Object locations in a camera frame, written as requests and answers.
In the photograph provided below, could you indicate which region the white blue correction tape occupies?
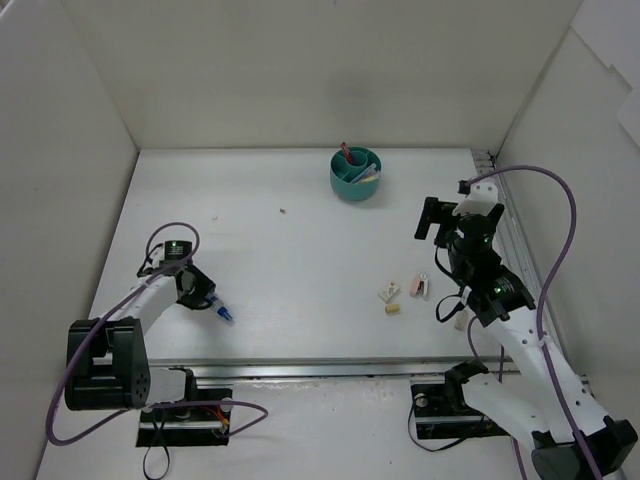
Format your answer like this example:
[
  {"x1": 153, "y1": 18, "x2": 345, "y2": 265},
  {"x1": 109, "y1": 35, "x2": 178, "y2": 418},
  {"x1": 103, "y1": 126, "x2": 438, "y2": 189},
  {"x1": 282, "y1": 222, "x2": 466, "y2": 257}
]
[{"x1": 205, "y1": 295, "x2": 234, "y2": 324}]

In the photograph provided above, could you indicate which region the white boxed eraser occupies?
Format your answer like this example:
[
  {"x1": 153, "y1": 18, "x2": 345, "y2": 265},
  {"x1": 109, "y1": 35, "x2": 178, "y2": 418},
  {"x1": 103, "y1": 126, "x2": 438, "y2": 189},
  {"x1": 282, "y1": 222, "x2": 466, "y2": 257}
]
[{"x1": 377, "y1": 281, "x2": 401, "y2": 304}]

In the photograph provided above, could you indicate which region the light blue pen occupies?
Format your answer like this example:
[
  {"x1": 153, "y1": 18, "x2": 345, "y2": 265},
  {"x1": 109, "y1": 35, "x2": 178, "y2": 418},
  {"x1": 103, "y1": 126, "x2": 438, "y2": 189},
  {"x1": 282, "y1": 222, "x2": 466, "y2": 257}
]
[{"x1": 350, "y1": 165, "x2": 376, "y2": 184}]

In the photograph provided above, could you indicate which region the red gel pen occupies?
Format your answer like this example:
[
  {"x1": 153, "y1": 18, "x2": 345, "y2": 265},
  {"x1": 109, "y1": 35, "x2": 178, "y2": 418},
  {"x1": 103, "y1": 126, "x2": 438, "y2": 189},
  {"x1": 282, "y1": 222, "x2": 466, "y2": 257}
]
[{"x1": 340, "y1": 142, "x2": 354, "y2": 165}]

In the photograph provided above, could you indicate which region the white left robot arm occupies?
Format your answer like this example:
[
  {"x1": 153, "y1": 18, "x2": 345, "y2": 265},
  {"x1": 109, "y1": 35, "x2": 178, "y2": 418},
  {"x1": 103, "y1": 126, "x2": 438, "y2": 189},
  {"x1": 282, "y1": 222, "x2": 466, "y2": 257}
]
[{"x1": 64, "y1": 240, "x2": 216, "y2": 420}]

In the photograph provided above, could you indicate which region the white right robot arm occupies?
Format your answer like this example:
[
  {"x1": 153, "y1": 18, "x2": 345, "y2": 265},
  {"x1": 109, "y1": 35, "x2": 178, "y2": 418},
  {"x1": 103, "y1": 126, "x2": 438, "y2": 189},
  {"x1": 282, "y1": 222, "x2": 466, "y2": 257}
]
[{"x1": 414, "y1": 197, "x2": 638, "y2": 479}]

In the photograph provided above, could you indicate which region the small tan eraser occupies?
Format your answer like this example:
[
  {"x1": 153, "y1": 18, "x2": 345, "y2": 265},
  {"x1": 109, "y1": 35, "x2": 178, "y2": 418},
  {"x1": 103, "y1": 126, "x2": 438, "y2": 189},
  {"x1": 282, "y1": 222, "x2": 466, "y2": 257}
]
[{"x1": 385, "y1": 304, "x2": 401, "y2": 315}]

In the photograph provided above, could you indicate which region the teal round compartment organizer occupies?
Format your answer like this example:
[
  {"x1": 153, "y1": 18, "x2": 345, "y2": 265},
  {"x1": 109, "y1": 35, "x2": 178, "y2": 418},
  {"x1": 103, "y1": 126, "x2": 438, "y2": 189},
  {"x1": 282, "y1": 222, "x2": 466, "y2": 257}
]
[{"x1": 330, "y1": 147, "x2": 382, "y2": 202}]

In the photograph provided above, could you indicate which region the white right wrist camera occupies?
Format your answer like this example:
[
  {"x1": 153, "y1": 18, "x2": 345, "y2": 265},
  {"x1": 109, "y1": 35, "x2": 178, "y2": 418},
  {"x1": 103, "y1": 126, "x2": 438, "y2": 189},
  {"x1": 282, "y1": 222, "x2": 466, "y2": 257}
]
[{"x1": 453, "y1": 181, "x2": 499, "y2": 216}]

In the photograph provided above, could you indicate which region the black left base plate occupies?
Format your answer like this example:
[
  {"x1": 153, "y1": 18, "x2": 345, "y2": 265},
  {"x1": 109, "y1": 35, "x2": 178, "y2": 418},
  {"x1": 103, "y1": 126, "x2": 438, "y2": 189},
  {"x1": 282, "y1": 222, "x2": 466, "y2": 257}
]
[{"x1": 135, "y1": 388, "x2": 233, "y2": 448}]

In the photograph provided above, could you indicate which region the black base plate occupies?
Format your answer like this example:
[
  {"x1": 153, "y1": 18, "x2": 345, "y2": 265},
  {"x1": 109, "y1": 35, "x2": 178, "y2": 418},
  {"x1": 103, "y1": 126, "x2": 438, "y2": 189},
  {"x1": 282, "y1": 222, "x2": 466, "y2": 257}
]
[
  {"x1": 409, "y1": 383, "x2": 508, "y2": 444},
  {"x1": 135, "y1": 388, "x2": 233, "y2": 448}
]

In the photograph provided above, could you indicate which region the aluminium front rail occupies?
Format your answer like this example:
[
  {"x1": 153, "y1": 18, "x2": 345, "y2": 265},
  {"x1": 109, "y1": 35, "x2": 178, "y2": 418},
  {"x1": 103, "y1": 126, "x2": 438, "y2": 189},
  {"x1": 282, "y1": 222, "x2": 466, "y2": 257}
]
[{"x1": 149, "y1": 355, "x2": 519, "y2": 381}]

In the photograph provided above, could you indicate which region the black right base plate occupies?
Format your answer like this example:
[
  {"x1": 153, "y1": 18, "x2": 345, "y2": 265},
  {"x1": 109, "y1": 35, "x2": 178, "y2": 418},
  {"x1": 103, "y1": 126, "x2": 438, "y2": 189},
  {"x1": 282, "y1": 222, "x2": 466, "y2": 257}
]
[{"x1": 409, "y1": 383, "x2": 508, "y2": 444}]

